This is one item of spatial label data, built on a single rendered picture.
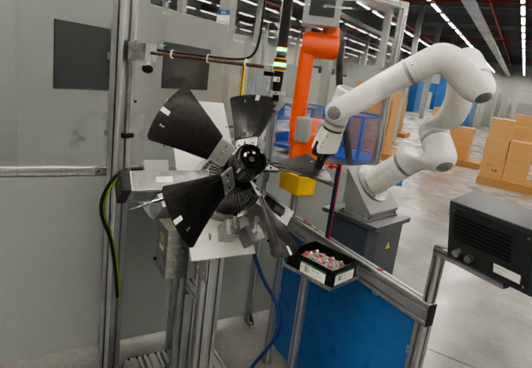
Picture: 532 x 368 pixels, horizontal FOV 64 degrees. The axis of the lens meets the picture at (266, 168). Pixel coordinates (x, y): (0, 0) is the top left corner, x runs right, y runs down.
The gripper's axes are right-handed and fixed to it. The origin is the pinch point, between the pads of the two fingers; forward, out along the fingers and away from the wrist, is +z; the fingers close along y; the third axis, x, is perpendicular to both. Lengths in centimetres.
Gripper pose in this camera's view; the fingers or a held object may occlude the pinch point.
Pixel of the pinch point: (319, 163)
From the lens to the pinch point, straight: 167.8
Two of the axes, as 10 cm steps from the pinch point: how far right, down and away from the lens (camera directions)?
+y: -8.6, 0.0, -5.1
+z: -2.7, 8.5, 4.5
